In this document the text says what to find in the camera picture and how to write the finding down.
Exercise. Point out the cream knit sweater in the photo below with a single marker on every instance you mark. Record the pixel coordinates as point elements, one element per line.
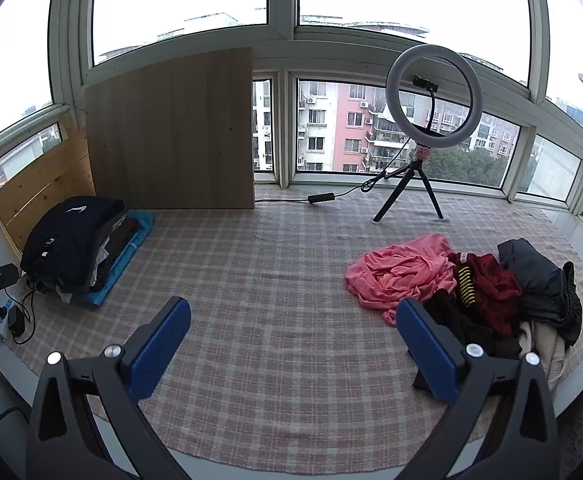
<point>546,355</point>

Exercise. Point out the black yellow striped garment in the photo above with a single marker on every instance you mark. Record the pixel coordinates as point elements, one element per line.
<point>465,285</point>

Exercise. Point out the dark grey garment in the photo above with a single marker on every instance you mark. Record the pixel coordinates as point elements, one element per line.
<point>536,275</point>

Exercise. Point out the stack of folded clothes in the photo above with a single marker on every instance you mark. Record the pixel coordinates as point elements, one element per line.
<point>71,240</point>

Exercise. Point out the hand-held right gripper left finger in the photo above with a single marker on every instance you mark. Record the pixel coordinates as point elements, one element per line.
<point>159,350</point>

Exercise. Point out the white power strip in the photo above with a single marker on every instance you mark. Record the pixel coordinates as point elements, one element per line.
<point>2,327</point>

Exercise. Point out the pine wood panel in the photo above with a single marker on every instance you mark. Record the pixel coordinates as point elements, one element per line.
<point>46,180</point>

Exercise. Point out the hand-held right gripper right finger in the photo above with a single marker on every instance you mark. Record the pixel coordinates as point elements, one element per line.
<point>429,355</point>

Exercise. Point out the black phone holder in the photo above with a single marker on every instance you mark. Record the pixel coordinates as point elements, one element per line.
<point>424,82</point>

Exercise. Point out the white window frame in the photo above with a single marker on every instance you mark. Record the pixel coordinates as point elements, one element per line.
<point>281,45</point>

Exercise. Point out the plaid blanket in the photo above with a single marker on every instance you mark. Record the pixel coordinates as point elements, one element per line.
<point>271,270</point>

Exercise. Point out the blue mat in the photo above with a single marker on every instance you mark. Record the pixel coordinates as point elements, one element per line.
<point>139,227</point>

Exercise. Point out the dark red garment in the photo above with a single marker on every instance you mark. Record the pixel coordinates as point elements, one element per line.
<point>494,280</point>

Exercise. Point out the brown laminate board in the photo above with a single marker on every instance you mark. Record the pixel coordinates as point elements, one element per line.
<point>171,130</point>

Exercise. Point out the pink garment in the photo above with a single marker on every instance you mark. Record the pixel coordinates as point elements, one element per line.
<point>401,270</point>

